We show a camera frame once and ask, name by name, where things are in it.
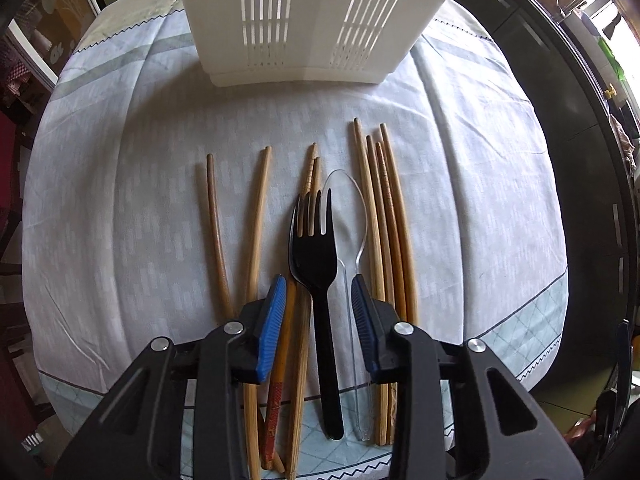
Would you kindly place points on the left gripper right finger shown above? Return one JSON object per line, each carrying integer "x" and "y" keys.
{"x": 375, "y": 319}

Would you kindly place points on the light bamboo chopstick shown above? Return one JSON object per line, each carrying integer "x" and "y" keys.
{"x": 251, "y": 291}

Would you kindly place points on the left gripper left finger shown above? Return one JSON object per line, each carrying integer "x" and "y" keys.
{"x": 262, "y": 320}

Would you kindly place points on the clear plastic spoon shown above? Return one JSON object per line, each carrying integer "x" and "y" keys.
{"x": 351, "y": 229}

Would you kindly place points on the white patterned tablecloth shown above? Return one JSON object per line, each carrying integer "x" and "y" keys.
{"x": 116, "y": 241}

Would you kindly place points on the light wooden chopstick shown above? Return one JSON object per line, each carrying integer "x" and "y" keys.
{"x": 375, "y": 258}

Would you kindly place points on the black plastic fork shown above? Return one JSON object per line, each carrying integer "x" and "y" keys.
{"x": 312, "y": 260}

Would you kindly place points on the tan wooden chopstick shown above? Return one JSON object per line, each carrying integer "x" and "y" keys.
{"x": 399, "y": 208}

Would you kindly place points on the red-handled wooden chopstick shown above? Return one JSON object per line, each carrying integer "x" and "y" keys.
{"x": 270, "y": 458}

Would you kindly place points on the white plastic utensil holder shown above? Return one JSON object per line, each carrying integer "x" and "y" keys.
{"x": 257, "y": 41}

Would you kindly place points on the patterned brown chopstick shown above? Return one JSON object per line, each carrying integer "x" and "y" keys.
{"x": 395, "y": 268}

